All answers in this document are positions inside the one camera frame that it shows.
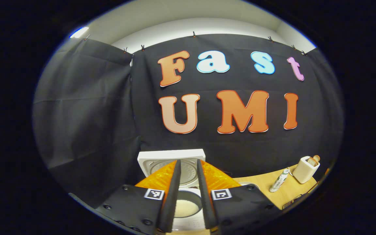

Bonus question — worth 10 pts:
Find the white rice cooker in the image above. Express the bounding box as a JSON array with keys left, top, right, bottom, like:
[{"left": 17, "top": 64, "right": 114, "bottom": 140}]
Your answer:
[{"left": 137, "top": 149, "right": 206, "bottom": 233}]

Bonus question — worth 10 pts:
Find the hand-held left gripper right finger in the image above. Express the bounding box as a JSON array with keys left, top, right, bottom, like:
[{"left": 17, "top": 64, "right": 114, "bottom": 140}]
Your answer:
[{"left": 197, "top": 159, "right": 281, "bottom": 235}]

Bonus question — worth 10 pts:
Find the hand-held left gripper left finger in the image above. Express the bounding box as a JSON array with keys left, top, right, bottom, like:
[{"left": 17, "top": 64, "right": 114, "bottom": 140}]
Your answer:
[{"left": 96, "top": 159, "right": 182, "bottom": 235}]

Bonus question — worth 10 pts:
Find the white rice portion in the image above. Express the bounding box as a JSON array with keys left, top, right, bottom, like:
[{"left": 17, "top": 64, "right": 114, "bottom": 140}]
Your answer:
[{"left": 175, "top": 199, "right": 199, "bottom": 217}]

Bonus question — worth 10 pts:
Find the white toaster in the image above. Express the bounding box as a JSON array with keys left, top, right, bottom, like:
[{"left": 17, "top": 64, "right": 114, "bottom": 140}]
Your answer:
[{"left": 292, "top": 156, "right": 321, "bottom": 184}]

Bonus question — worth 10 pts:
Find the ceiling light panel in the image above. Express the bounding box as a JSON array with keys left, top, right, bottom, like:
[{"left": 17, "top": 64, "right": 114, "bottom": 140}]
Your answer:
[{"left": 70, "top": 27, "right": 89, "bottom": 39}]

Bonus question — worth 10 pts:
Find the white drink bottle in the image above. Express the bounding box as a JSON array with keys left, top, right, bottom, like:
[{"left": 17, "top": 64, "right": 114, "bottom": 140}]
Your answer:
[{"left": 269, "top": 169, "right": 290, "bottom": 193}]

